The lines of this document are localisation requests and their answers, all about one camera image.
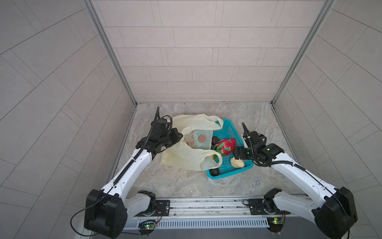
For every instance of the white vented cable duct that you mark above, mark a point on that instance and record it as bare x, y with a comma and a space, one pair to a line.
212, 223

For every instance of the pale yellow plastic bag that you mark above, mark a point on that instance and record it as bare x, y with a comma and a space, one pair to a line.
193, 151

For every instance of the right green circuit board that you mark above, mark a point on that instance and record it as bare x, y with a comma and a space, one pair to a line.
276, 224

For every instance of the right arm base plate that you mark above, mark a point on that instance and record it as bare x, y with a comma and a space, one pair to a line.
258, 207

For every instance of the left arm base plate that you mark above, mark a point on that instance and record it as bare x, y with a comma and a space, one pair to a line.
161, 208

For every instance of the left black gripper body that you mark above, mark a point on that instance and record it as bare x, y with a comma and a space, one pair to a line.
168, 139

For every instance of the red dragon fruit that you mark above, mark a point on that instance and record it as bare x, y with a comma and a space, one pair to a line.
225, 146

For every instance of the aluminium mounting rail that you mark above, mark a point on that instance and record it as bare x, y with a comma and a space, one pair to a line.
200, 207

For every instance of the green circuit board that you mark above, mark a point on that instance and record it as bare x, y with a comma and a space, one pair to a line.
276, 224
145, 228

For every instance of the dark round fruit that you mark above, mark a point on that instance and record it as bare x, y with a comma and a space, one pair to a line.
214, 140

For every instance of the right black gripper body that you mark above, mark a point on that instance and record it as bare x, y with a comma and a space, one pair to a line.
242, 153

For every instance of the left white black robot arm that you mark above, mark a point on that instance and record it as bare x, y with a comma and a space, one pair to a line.
108, 209

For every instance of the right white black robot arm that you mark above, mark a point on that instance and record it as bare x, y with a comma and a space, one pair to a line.
332, 209

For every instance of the left green circuit board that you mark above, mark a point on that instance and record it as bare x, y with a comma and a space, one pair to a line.
145, 228

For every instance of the dark fruit in basket corner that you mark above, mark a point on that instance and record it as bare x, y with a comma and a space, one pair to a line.
214, 172

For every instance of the teal plastic basket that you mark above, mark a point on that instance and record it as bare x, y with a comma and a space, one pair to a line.
228, 131

